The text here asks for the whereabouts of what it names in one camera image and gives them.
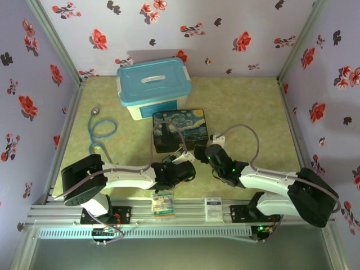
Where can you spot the starry night print tin box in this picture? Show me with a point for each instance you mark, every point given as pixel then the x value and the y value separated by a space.
pixel 194 126

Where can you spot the aluminium frame post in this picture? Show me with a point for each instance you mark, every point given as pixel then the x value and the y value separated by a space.
pixel 303 33
pixel 53 36

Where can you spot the blue stethoscope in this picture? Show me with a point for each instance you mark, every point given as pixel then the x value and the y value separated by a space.
pixel 95 111

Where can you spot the aluminium side rail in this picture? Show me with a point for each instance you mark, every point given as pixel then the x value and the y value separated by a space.
pixel 295 140
pixel 67 135

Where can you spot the small circuit board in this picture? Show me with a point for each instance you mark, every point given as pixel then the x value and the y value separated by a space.
pixel 263 229
pixel 102 233

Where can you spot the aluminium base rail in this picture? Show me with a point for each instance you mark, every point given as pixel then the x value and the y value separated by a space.
pixel 191 209

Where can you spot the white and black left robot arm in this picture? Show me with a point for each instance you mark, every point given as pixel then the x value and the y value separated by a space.
pixel 126 180

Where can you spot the storage box with blue lid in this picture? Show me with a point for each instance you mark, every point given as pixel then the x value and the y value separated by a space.
pixel 153 83

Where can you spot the clear packet with printed card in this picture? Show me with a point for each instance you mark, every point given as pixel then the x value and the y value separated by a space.
pixel 162 204

